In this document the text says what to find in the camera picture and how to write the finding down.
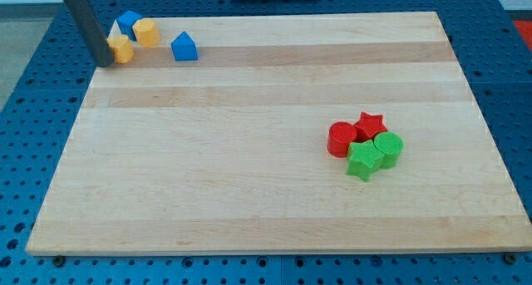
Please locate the blue triangle block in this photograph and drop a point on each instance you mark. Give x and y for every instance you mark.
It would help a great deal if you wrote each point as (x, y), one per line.
(184, 48)

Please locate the yellow hexagon block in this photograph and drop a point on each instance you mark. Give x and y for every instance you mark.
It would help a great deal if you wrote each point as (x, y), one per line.
(146, 32)

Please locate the wooden board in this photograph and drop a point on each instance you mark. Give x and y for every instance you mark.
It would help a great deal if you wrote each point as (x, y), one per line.
(228, 154)

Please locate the red cylinder block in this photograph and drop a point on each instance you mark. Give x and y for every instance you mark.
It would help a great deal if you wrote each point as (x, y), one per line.
(340, 135)

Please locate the green star block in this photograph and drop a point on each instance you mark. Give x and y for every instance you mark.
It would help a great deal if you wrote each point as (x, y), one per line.
(363, 159)

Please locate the red star block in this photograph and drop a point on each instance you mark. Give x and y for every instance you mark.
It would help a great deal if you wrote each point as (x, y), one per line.
(369, 126)

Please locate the green cylinder block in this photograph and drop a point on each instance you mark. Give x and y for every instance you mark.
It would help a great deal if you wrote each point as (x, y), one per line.
(391, 145)

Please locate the yellow pentagon block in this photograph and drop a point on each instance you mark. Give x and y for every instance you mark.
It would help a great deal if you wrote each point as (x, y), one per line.
(121, 48)

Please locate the blue cube block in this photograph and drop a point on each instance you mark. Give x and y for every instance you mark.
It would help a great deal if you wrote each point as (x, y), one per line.
(126, 21)

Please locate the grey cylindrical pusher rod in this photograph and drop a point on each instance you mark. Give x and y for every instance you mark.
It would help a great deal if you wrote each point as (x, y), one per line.
(91, 31)

